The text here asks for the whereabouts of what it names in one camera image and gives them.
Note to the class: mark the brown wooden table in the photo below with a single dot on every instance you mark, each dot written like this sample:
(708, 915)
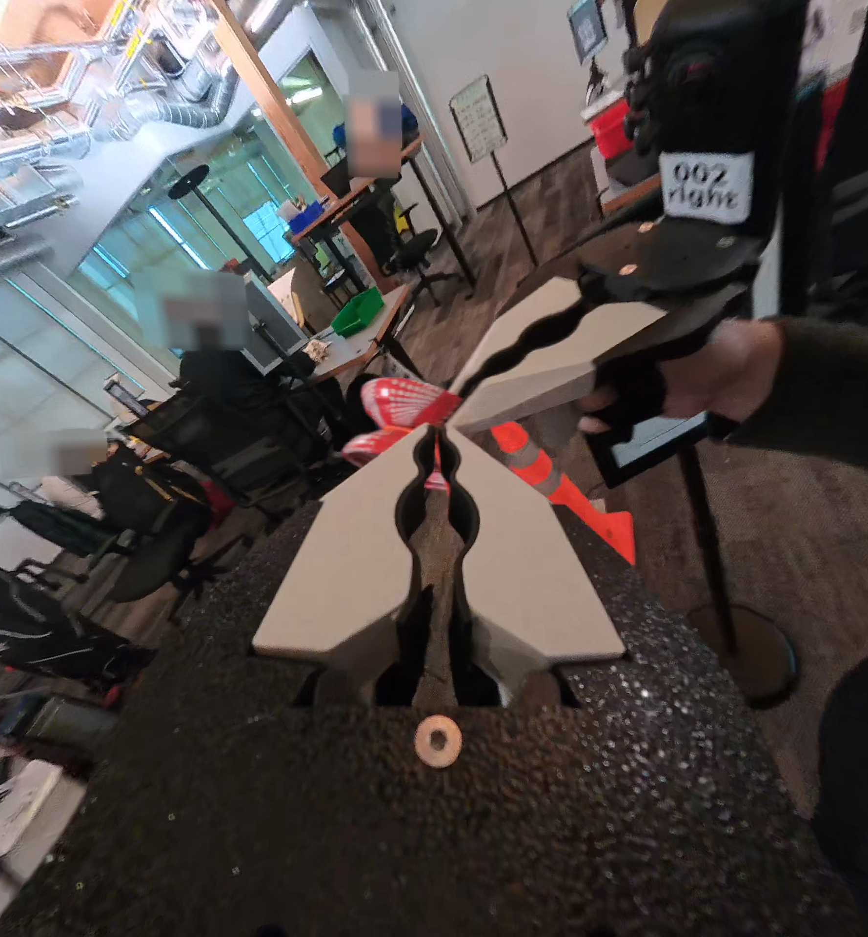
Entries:
(390, 191)

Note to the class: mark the red white yo-yo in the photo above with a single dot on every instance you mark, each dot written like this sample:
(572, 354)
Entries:
(397, 410)

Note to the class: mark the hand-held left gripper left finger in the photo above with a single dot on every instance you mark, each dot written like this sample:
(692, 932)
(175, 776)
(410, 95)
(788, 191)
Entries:
(332, 586)

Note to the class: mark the green tray bin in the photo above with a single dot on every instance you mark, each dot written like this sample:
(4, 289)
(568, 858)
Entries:
(358, 312)

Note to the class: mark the black framed floor sign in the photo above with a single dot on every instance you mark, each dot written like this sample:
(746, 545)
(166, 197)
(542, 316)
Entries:
(756, 659)

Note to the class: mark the white side table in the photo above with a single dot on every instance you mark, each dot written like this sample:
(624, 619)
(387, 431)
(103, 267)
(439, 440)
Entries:
(353, 344)

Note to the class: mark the blue tray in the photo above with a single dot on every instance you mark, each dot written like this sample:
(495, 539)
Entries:
(305, 217)

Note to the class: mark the wooden post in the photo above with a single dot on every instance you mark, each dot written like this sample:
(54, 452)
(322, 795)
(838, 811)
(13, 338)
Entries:
(266, 95)

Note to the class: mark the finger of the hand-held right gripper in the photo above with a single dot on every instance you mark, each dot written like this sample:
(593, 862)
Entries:
(529, 330)
(566, 359)

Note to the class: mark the person's right forearm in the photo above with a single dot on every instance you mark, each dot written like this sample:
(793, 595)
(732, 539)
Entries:
(844, 388)

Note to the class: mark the brown work table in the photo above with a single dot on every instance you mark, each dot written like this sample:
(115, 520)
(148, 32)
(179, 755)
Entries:
(624, 191)

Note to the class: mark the black mesh office chair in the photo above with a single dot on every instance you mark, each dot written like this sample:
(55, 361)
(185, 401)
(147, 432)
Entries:
(861, 191)

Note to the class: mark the white sign stand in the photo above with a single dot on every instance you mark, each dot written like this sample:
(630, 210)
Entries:
(478, 117)

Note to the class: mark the small red box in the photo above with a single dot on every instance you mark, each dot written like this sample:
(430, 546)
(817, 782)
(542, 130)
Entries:
(610, 132)

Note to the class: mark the silver spiral air duct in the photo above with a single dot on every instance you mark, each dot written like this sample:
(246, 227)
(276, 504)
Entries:
(97, 103)

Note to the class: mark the orange striped traffic cone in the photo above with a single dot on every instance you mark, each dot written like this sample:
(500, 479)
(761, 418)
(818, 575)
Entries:
(566, 491)

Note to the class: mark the person's right hand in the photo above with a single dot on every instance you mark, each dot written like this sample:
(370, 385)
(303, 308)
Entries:
(727, 374)

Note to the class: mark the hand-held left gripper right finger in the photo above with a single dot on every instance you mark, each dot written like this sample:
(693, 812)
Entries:
(536, 586)

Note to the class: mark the black floor lamp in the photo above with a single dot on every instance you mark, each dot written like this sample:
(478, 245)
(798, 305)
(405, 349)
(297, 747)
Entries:
(192, 183)

